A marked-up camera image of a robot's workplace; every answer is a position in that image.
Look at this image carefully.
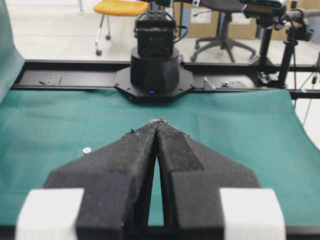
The yellow chair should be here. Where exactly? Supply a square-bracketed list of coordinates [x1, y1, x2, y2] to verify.
[93, 0, 149, 56]

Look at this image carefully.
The black office chair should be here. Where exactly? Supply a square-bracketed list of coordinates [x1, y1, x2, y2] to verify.
[190, 0, 257, 63]

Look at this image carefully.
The black aluminium frame rail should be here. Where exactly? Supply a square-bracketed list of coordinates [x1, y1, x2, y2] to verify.
[12, 60, 320, 100]

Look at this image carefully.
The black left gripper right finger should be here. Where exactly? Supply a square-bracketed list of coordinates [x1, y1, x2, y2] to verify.
[156, 121, 286, 240]

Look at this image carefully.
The black camera stand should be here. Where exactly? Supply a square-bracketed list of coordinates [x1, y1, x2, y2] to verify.
[239, 0, 315, 89]

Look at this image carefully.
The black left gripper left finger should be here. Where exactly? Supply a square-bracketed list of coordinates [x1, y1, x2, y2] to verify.
[15, 122, 158, 240]

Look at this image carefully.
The metal plate on rail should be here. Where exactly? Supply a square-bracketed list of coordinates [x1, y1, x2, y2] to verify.
[39, 74, 62, 86]

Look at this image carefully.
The green table cloth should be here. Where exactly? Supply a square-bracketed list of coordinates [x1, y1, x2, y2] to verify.
[0, 2, 320, 228]

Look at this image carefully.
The silver corner bracket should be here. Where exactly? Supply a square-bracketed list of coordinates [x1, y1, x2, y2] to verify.
[203, 77, 216, 91]

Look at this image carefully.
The small white round sticker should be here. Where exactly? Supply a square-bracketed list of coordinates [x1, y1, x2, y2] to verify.
[82, 147, 92, 154]

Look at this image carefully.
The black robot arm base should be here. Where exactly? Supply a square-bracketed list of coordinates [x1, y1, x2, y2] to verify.
[115, 0, 195, 101]

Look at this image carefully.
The cardboard box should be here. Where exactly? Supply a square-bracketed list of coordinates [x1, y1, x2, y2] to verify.
[172, 2, 288, 41]

